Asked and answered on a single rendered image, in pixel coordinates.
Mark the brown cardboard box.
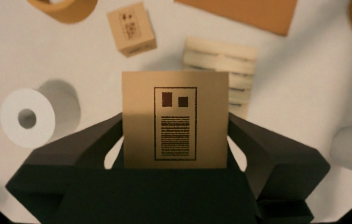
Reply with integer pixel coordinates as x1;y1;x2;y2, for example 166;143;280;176
122;71;229;169
106;4;157;59

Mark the small wooden pallet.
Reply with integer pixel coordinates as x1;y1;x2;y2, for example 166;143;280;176
180;38;256;119

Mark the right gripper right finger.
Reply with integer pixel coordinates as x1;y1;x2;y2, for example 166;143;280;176
228;112;331;204

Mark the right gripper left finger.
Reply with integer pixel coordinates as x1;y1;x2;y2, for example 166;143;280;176
20;112;124;168

